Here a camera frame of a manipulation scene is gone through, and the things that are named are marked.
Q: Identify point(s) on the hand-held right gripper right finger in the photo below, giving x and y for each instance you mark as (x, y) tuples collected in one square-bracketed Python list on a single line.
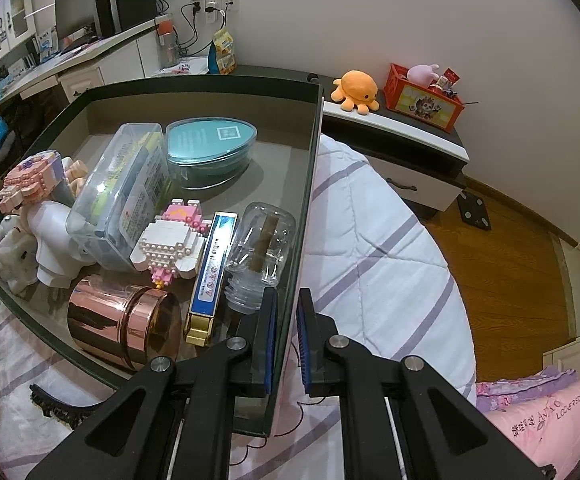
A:
[(304, 355)]

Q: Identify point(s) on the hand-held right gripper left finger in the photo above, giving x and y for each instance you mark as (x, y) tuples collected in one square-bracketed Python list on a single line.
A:
[(270, 345)]

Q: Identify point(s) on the blue labelled metallic box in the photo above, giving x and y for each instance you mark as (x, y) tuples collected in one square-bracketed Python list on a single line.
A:
[(212, 275)]

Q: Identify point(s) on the white cat brick figure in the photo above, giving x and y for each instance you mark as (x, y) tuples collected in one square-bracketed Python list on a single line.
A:
[(170, 245)]

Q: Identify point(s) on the rose gold canister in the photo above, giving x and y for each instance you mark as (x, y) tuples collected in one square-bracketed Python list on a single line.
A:
[(115, 315)]

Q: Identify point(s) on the pink box with black rim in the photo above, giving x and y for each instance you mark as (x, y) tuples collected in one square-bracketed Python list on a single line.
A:
[(282, 170)]

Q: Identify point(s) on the clear plastic pen case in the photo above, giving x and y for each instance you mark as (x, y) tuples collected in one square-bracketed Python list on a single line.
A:
[(115, 200)]

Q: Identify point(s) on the teal brush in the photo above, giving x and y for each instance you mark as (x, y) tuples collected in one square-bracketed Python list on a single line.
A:
[(210, 140)]

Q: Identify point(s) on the small beige doll figurine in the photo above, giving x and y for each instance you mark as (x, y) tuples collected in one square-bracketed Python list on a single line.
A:
[(76, 175)]

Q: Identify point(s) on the white bunny figure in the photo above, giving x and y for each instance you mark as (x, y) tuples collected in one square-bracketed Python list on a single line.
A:
[(15, 260)]

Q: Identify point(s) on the pink brick figure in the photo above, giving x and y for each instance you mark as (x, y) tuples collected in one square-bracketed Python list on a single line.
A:
[(30, 180)]

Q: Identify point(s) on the purple floral blanket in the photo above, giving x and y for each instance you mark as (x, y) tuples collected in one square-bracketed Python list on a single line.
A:
[(514, 387)]

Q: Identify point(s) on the black and white nightstand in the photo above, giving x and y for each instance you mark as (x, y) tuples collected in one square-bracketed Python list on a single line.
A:
[(409, 160)]

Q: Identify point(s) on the black flower hair clip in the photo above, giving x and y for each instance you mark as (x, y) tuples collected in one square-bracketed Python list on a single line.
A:
[(52, 402)]

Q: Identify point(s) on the pink printed pillow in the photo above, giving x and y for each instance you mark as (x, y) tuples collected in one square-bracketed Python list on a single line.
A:
[(534, 425)]

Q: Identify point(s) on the orange octopus plush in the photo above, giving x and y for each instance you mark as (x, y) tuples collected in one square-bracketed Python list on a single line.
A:
[(357, 87)]

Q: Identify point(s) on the red printed crate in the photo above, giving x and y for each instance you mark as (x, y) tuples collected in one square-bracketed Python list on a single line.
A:
[(424, 102)]

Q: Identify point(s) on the yellow snack bag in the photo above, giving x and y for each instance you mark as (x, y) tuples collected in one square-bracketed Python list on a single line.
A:
[(224, 52)]

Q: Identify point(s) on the pink plush toy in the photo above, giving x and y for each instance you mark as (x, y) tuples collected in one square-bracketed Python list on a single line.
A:
[(422, 72)]

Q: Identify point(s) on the small red card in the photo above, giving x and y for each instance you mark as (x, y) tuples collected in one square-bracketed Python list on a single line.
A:
[(450, 76)]

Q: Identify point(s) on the bottle with orange cap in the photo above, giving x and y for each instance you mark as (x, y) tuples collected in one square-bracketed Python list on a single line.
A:
[(168, 45)]

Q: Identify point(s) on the white desk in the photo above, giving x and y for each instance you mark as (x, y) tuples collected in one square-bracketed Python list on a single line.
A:
[(120, 55)]

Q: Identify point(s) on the black power plug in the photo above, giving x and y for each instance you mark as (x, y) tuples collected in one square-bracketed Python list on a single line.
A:
[(196, 8)]

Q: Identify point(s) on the blue box on desk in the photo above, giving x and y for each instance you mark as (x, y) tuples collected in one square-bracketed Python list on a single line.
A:
[(46, 45)]

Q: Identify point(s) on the black computer monitor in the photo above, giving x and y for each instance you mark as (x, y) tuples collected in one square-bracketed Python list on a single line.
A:
[(75, 15)]

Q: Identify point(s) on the white glass door cabinet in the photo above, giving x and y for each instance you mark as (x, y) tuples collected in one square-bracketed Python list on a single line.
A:
[(5, 10)]

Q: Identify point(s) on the black metal bracket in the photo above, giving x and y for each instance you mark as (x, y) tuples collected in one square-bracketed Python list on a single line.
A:
[(474, 210)]

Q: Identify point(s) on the white wall power outlet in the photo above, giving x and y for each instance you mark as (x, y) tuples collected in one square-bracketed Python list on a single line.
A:
[(232, 2)]

